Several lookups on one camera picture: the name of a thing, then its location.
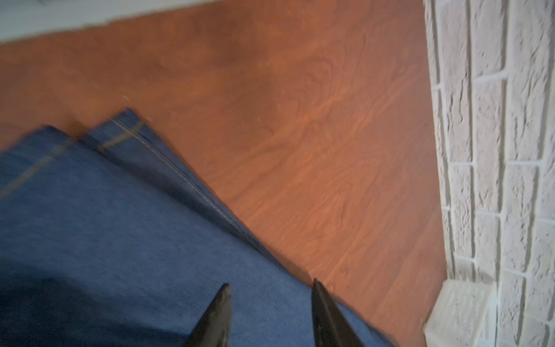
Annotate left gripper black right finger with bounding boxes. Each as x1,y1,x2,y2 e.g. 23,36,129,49
311,279,364,347

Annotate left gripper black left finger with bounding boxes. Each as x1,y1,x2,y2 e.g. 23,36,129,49
184,283,232,347

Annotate blue denim trousers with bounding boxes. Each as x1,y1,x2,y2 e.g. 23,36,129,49
1,110,390,346

